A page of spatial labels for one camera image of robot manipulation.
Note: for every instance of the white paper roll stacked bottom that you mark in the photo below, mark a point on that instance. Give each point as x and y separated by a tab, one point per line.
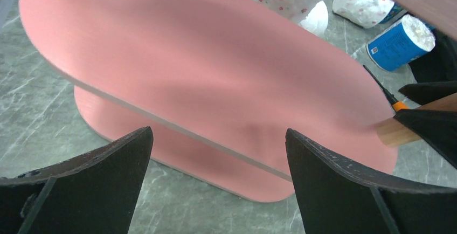
317	20

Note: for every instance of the pink three-tier shelf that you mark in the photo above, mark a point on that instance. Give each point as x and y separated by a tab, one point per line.
218	81

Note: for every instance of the blue roll front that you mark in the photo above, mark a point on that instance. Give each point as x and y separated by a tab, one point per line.
405	40

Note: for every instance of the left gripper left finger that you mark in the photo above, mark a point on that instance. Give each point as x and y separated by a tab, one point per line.
95	192

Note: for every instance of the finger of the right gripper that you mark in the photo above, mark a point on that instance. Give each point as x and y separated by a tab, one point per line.
437	128
426	92

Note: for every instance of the blue roll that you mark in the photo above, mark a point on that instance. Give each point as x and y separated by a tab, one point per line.
396	12
405	40

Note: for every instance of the orange handled screwdriver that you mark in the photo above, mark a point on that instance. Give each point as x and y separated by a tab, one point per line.
394	102

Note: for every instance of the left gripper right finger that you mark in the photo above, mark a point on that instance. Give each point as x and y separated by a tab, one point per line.
336	194

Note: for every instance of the black plastic toolbox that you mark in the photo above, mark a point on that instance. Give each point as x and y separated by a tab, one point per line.
439	64

